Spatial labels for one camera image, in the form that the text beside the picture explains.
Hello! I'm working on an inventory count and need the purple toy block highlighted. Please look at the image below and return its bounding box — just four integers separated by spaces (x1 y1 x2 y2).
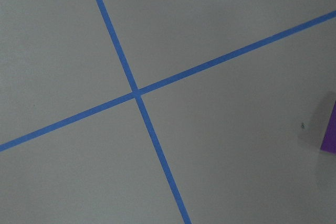
320 104 335 154

